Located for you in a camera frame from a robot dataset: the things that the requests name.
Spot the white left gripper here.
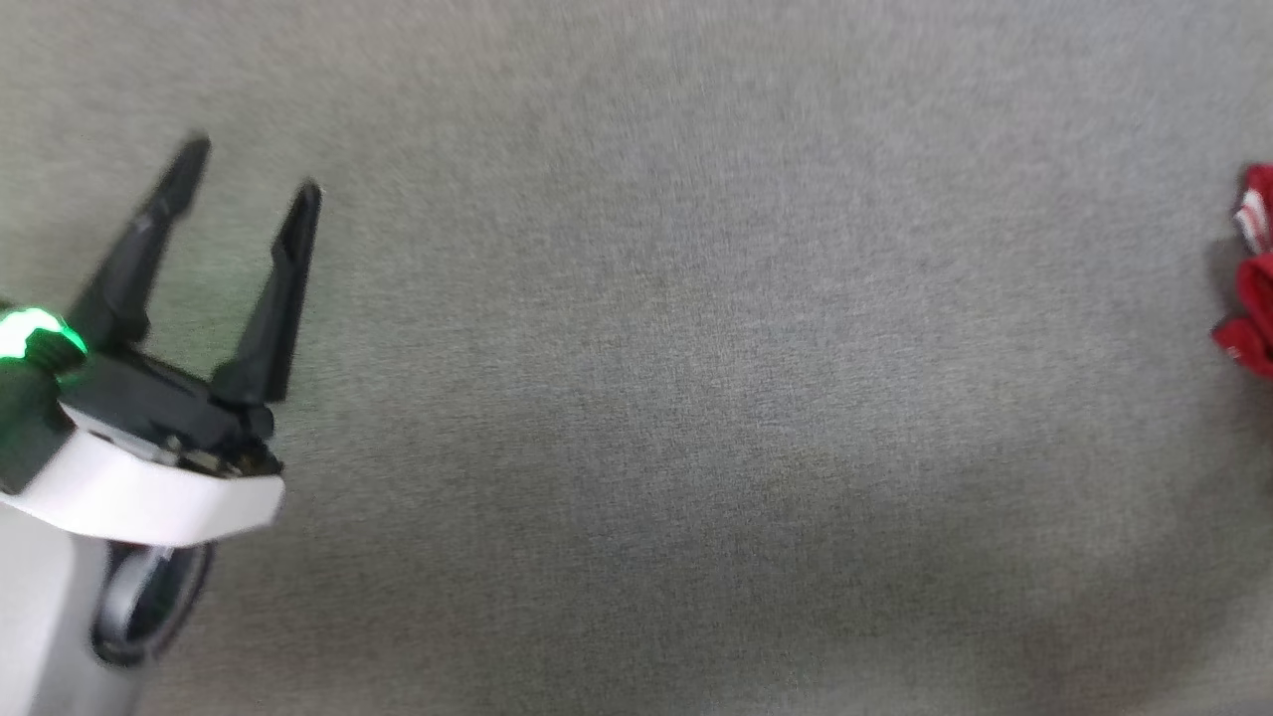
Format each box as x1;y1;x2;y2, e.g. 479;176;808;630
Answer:
0;134;323;548

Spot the grey fabric surface cover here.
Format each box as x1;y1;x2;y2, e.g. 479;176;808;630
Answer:
0;0;1273;716

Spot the red and white jersey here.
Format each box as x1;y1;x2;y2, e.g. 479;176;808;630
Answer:
1210;164;1273;379

